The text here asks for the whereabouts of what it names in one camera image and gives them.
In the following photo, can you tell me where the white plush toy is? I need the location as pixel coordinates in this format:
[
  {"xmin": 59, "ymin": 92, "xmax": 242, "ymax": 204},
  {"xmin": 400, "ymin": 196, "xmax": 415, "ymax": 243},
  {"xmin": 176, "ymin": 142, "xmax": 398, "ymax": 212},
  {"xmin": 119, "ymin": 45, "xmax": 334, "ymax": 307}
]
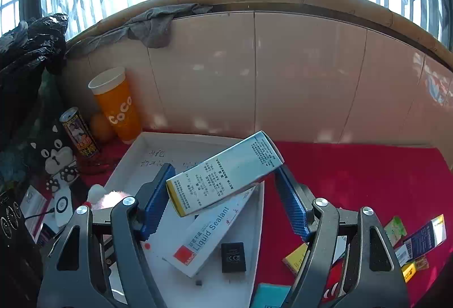
[{"xmin": 87, "ymin": 185, "xmax": 107, "ymax": 211}]

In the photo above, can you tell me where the black dog plush toy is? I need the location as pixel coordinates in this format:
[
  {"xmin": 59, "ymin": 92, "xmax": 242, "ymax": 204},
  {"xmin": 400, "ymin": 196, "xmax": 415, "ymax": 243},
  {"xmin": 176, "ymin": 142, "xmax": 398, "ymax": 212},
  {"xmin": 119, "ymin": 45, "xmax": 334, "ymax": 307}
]
[{"xmin": 28, "ymin": 117, "xmax": 80, "ymax": 193}]

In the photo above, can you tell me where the black plastic bag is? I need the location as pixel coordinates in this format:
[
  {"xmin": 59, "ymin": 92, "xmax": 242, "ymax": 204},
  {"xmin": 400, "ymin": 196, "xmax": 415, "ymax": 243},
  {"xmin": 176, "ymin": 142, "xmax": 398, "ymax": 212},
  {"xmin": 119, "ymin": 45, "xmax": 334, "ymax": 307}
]
[{"xmin": 0, "ymin": 13, "xmax": 69, "ymax": 139}]

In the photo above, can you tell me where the pink plush toy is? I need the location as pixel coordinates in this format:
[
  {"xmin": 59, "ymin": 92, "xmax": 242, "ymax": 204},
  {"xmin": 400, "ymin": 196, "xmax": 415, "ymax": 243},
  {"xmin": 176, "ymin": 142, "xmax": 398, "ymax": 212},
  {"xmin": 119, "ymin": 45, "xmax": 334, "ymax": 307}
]
[{"xmin": 102, "ymin": 191, "xmax": 129, "ymax": 209}]

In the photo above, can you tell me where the grey cloth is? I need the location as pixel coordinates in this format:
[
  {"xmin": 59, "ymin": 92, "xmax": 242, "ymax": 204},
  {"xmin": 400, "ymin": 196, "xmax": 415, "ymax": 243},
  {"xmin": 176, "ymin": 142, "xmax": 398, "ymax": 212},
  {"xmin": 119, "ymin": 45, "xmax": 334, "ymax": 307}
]
[{"xmin": 65, "ymin": 4, "xmax": 213, "ymax": 57}]

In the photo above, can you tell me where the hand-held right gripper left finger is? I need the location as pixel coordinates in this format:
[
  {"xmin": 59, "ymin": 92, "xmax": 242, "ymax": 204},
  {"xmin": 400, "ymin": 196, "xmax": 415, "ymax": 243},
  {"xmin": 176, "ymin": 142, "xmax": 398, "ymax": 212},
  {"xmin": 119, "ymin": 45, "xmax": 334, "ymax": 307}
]
[{"xmin": 37, "ymin": 164, "xmax": 176, "ymax": 308}]

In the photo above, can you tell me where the orange paper cup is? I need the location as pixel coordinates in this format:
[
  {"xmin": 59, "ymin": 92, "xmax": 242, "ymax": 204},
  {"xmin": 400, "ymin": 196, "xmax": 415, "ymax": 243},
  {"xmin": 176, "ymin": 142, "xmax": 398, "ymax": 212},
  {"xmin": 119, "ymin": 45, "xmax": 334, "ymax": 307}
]
[{"xmin": 88, "ymin": 67, "xmax": 143, "ymax": 145}]

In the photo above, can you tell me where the red carpet mat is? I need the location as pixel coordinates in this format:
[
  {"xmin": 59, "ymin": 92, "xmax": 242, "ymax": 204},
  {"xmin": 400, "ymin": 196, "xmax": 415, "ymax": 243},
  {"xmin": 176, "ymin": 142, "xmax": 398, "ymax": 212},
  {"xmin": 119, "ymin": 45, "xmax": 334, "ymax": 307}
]
[{"xmin": 21, "ymin": 140, "xmax": 453, "ymax": 308}]

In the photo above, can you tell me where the black power adapter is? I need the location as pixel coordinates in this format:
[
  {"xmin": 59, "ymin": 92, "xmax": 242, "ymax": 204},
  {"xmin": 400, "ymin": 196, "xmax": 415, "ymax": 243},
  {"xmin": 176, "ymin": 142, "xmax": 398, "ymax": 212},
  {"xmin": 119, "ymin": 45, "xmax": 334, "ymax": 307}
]
[{"xmin": 221, "ymin": 242, "xmax": 247, "ymax": 273}]

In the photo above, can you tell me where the green packet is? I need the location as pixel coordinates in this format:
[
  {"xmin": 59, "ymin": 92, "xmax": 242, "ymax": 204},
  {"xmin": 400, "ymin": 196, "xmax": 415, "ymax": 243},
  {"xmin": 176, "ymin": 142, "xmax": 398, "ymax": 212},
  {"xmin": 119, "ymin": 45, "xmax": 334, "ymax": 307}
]
[{"xmin": 384, "ymin": 216, "xmax": 405, "ymax": 245}]

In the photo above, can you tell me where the yellow snack packet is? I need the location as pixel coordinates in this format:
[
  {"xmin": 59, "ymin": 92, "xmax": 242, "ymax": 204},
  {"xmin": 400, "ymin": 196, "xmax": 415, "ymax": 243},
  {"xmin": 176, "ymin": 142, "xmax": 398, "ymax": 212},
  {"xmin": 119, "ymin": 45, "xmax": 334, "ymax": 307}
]
[{"xmin": 401, "ymin": 256, "xmax": 429, "ymax": 284}]

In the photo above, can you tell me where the white barcode card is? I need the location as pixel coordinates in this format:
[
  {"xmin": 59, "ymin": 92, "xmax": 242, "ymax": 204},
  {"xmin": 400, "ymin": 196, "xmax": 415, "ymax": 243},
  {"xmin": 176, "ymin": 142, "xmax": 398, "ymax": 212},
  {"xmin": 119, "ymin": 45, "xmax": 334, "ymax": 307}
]
[{"xmin": 394, "ymin": 244, "xmax": 411, "ymax": 266}]

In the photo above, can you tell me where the white cardboard tray box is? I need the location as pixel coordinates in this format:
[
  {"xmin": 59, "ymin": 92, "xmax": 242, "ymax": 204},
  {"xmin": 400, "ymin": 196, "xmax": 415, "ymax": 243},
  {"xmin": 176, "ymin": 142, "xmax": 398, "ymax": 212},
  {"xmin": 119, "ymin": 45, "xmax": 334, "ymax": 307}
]
[{"xmin": 88, "ymin": 132, "xmax": 265, "ymax": 308}]

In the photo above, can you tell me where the white red sealant box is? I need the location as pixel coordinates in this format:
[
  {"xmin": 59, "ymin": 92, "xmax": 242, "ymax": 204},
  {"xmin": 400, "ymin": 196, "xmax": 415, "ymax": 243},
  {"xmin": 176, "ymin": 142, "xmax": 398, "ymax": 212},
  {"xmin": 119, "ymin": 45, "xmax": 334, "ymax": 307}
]
[{"xmin": 162, "ymin": 186, "xmax": 257, "ymax": 278}]

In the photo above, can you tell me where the white round charger card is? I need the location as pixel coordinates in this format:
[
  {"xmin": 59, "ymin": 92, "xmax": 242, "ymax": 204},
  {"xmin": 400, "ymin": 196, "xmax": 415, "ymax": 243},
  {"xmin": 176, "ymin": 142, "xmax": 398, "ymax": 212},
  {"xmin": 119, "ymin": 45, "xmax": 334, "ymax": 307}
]
[{"xmin": 53, "ymin": 195, "xmax": 76, "ymax": 227}]

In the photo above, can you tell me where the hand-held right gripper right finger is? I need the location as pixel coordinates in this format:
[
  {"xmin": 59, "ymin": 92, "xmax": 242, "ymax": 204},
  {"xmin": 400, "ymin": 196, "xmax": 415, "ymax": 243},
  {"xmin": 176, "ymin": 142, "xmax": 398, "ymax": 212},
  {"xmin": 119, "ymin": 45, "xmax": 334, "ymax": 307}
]
[{"xmin": 274, "ymin": 164, "xmax": 411, "ymax": 308}]

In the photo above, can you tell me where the printed drink can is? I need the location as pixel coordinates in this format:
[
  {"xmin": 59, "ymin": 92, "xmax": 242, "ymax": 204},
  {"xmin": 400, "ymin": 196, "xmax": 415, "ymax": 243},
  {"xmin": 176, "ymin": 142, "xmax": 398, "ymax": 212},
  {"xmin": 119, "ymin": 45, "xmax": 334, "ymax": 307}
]
[{"xmin": 59, "ymin": 107, "xmax": 100, "ymax": 160}]

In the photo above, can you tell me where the black gauge device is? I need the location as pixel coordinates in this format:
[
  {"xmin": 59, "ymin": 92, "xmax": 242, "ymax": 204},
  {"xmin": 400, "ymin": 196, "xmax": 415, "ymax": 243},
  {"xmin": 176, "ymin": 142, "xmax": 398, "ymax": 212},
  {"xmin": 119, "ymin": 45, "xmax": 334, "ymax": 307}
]
[{"xmin": 0, "ymin": 188, "xmax": 26, "ymax": 243}]

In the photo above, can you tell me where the white box with cable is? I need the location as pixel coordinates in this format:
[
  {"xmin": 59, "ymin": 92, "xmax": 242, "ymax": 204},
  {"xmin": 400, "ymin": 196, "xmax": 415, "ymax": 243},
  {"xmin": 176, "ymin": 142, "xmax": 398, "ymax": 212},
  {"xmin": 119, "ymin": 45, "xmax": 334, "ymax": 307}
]
[{"xmin": 20, "ymin": 184, "xmax": 48, "ymax": 225}]

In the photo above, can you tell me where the teal box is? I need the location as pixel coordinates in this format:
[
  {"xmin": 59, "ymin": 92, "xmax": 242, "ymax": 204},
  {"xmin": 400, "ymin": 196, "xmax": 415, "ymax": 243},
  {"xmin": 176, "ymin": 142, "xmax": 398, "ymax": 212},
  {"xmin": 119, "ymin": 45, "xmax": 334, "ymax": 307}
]
[{"xmin": 249, "ymin": 283, "xmax": 291, "ymax": 308}]

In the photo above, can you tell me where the navy blue box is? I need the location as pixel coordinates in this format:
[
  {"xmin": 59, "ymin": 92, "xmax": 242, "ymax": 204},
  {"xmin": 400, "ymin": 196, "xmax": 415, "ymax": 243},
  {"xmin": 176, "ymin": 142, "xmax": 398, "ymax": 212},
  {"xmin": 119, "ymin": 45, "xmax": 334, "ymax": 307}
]
[{"xmin": 403, "ymin": 214, "xmax": 446, "ymax": 254}]

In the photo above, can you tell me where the white and yellow medicine box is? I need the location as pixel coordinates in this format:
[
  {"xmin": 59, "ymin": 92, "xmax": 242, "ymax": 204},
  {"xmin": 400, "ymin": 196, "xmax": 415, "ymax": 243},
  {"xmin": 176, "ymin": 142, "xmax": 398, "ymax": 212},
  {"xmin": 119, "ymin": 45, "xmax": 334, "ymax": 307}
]
[{"xmin": 166, "ymin": 131, "xmax": 285, "ymax": 217}]

